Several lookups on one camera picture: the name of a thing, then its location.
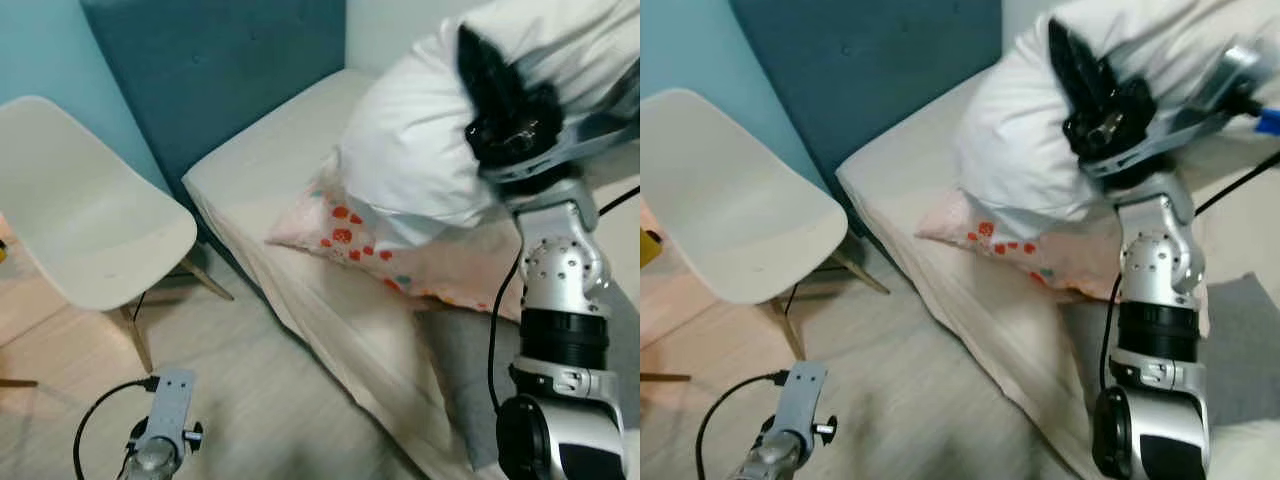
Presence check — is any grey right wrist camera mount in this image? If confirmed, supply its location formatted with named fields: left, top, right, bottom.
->
left=480, top=60, right=641, bottom=189
left=1085, top=40, right=1271, bottom=181

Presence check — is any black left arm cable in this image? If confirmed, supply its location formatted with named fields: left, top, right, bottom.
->
left=695, top=370, right=791, bottom=480
left=73, top=375, right=161, bottom=480

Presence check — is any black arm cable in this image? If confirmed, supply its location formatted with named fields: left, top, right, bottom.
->
left=73, top=375, right=161, bottom=480
left=1098, top=150, right=1280, bottom=396
left=695, top=370, right=791, bottom=480
left=486, top=185, right=641, bottom=413

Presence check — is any pink floral pillow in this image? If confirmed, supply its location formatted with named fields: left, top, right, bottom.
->
left=915, top=188, right=1211, bottom=336
left=265, top=165, right=529, bottom=323

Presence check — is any white pillow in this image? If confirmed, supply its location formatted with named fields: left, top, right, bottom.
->
left=337, top=0, right=641, bottom=253
left=955, top=0, right=1280, bottom=246

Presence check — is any cream bed mattress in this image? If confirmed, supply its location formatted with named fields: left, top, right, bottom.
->
left=183, top=68, right=641, bottom=480
left=835, top=70, right=1280, bottom=480

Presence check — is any teal upholstered headboard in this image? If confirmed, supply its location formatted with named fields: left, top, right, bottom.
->
left=728, top=0, right=1004, bottom=186
left=80, top=0, right=348, bottom=206

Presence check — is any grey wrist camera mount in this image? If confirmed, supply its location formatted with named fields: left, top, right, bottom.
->
left=128, top=368, right=206, bottom=456
left=762, top=362, right=839, bottom=449
left=1085, top=40, right=1271, bottom=181
left=480, top=60, right=641, bottom=189

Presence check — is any white plastic chair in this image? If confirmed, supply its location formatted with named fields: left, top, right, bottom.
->
left=0, top=95, right=236, bottom=376
left=640, top=88, right=891, bottom=363

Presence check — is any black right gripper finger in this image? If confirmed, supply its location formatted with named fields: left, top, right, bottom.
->
left=1098, top=55, right=1157, bottom=117
left=457, top=25, right=512, bottom=120
left=508, top=62, right=562, bottom=121
left=1047, top=18, right=1102, bottom=114

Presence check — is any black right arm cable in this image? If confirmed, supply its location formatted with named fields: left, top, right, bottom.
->
left=1098, top=150, right=1280, bottom=396
left=486, top=185, right=641, bottom=413

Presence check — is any white headboard panel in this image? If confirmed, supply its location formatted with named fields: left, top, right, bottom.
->
left=1003, top=0, right=1066, bottom=49
left=347, top=0, right=481, bottom=74

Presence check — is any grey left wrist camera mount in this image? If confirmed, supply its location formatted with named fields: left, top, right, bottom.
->
left=128, top=368, right=206, bottom=456
left=762, top=362, right=839, bottom=449

